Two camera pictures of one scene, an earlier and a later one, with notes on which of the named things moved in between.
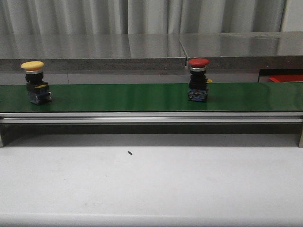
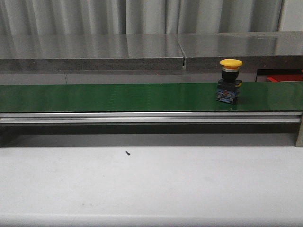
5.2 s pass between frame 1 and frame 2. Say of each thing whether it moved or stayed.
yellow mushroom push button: moved
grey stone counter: stayed
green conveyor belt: stayed
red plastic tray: stayed
